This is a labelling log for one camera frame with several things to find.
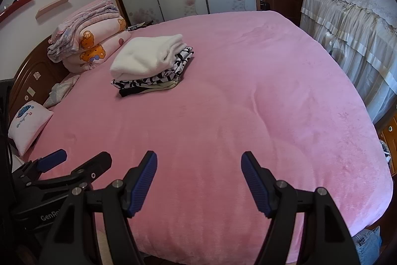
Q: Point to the red wall shelf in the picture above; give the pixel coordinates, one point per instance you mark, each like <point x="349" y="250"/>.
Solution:
<point x="18" y="2"/>

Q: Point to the white lace furniture cover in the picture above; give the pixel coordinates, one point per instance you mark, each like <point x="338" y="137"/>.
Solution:
<point x="347" y="19"/>

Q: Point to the white fluffy cardigan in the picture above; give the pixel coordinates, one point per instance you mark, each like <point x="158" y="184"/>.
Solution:
<point x="142" y="57"/>

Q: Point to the crumpled grey white cloth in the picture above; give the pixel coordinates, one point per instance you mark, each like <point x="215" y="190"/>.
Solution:
<point x="59" y="92"/>

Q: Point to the blue jeans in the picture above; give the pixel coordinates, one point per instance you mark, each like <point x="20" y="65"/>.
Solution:
<point x="369" y="243"/>

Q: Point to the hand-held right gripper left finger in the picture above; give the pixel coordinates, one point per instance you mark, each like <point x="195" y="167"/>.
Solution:
<point x="142" y="187"/>

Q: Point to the pink wall shelf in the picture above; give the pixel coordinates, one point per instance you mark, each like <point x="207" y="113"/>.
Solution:
<point x="52" y="6"/>

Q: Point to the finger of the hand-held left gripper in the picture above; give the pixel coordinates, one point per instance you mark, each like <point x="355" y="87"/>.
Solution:
<point x="52" y="159"/>
<point x="93" y="164"/>

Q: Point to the wooden headboard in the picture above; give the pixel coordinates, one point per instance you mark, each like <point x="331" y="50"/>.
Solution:
<point x="28" y="75"/>

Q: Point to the wooden drawer cabinet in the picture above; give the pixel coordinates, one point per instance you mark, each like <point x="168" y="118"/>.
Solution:
<point x="390" y="134"/>

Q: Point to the small white embroidered pillow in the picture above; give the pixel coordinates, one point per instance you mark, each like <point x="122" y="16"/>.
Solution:
<point x="28" y="125"/>

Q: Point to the folded bear print quilt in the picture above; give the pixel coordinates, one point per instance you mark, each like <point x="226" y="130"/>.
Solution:
<point x="93" y="50"/>

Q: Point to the black and white printed garment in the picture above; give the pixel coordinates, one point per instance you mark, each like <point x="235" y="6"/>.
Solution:
<point x="183" y="58"/>

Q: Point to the pale yellow folded garment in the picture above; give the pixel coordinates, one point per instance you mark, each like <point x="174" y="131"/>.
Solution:
<point x="161" y="86"/>

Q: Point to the small black object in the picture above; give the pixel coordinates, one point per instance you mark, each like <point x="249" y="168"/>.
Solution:
<point x="264" y="5"/>

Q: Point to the folded pink striped blanket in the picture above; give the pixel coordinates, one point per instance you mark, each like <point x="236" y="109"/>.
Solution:
<point x="90" y="13"/>

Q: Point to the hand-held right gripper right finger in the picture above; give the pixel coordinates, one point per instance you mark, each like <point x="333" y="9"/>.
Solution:
<point x="256" y="187"/>

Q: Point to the pink fleece bed blanket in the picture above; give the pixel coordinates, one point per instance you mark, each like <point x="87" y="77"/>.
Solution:
<point x="248" y="97"/>

